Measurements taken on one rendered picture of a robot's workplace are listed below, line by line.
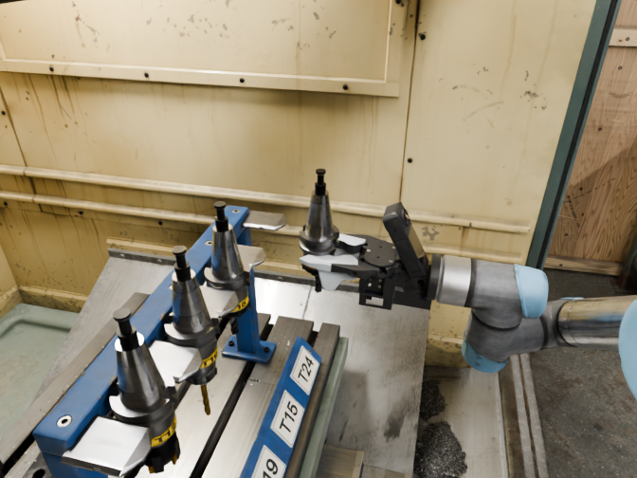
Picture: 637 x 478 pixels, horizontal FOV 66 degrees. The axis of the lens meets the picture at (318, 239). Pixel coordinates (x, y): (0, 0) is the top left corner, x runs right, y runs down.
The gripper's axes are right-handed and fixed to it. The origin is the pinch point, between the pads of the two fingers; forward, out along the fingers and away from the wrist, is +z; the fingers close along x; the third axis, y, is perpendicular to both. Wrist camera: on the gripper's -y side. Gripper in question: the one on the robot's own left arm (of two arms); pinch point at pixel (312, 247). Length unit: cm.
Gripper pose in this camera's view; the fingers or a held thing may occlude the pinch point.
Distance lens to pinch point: 77.8
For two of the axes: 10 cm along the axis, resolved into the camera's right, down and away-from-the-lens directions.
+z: -9.7, -1.5, 1.9
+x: 2.4, -5.0, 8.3
